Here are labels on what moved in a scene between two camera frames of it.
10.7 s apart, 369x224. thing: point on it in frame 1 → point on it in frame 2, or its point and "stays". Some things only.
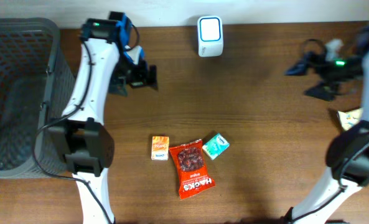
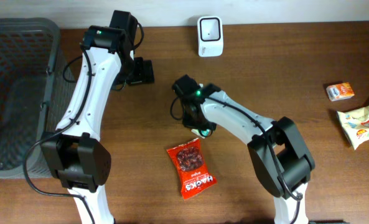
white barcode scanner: [210, 35] stays
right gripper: [315, 73] → [193, 119]
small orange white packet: [160, 148] → [340, 91]
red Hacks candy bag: [192, 173] stays
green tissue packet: [215, 147] → [206, 132]
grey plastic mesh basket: [29, 88] stays
